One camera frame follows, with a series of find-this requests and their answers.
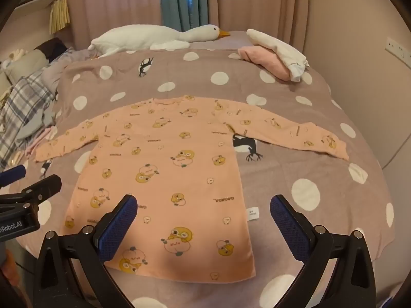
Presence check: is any white goose plush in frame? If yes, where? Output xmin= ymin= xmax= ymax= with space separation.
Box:
xmin=87 ymin=24 xmax=231 ymax=59

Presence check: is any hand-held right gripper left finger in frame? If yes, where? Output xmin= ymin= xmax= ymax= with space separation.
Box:
xmin=33 ymin=194 xmax=138 ymax=308

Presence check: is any white wall socket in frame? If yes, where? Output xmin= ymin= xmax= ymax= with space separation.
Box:
xmin=385 ymin=37 xmax=411 ymax=59

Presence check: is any folded pink cloth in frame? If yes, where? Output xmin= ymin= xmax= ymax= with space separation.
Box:
xmin=238 ymin=45 xmax=291 ymax=81

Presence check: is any grey green pillow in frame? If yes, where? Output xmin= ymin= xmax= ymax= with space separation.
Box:
xmin=5 ymin=50 xmax=49 ymax=82

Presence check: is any pink duck-print shirt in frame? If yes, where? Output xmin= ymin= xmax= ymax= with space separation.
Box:
xmin=34 ymin=94 xmax=350 ymax=280

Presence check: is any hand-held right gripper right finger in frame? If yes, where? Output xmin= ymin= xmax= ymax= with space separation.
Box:
xmin=270 ymin=194 xmax=376 ymax=308

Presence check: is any yellow tassel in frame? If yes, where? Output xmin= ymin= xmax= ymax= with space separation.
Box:
xmin=50 ymin=0 xmax=70 ymax=34

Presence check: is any small cream plush toy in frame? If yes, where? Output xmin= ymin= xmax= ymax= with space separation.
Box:
xmin=0 ymin=49 xmax=26 ymax=71

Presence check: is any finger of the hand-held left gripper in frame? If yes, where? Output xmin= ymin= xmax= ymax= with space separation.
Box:
xmin=0 ymin=165 xmax=27 ymax=187
xmin=0 ymin=175 xmax=62 ymax=207

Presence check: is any mauve polka dot blanket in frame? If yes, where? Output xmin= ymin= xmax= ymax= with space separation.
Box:
xmin=6 ymin=46 xmax=397 ymax=308

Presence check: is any folded white cloth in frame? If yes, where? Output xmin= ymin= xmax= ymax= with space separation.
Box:
xmin=247 ymin=29 xmax=310 ymax=82

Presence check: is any dark brown pillow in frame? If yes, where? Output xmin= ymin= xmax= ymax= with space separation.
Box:
xmin=34 ymin=37 xmax=69 ymax=63

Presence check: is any blue curtain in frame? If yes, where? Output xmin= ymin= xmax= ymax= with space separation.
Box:
xmin=160 ymin=0 xmax=211 ymax=34

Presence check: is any light pink cloth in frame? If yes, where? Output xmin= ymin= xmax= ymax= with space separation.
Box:
xmin=24 ymin=127 xmax=58 ymax=155

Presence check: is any grey lilac quilt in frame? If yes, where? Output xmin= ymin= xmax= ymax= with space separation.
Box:
xmin=42 ymin=46 xmax=94 ymax=126

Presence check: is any plaid cloth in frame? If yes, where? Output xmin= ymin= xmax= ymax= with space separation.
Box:
xmin=0 ymin=71 xmax=57 ymax=167

